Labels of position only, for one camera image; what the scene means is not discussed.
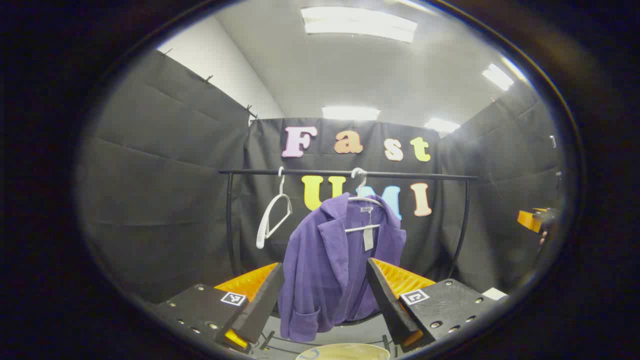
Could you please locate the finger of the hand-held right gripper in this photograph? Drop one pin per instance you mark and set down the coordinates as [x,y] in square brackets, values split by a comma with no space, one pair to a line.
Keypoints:
[527,220]

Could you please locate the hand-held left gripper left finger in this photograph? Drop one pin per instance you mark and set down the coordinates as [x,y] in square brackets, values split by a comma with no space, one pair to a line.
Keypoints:
[260,312]

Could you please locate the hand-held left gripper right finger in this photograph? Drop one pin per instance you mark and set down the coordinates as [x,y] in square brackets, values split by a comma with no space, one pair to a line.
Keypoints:
[387,305]

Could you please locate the beige laundry hamper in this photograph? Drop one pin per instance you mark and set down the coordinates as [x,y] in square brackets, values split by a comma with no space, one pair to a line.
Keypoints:
[342,352]

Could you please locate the purple knit jacket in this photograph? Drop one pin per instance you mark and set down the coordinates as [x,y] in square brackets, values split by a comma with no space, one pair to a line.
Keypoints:
[320,265]

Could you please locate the white plastic hanger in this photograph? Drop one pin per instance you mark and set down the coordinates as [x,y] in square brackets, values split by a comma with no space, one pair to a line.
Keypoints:
[357,229]
[259,237]

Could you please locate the black clothes rack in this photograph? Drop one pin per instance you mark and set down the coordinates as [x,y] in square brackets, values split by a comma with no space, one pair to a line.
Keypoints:
[425,175]

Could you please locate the black backdrop cloth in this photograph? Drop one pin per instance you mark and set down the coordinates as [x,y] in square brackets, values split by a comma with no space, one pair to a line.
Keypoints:
[165,175]

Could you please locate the long ceiling light panel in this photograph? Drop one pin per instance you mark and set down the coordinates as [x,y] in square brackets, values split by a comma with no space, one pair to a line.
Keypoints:
[359,22]

